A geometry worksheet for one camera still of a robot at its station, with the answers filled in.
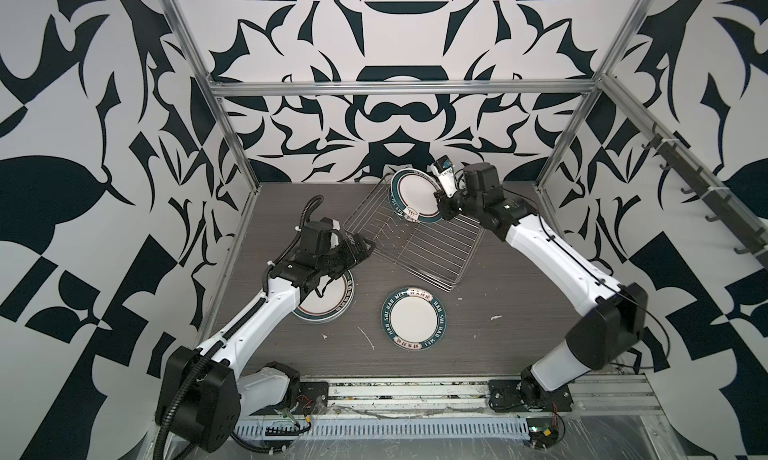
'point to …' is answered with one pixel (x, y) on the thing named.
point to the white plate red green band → (333, 305)
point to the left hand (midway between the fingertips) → (367, 245)
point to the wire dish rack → (440, 251)
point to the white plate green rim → (414, 318)
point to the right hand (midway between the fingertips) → (439, 188)
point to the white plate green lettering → (412, 193)
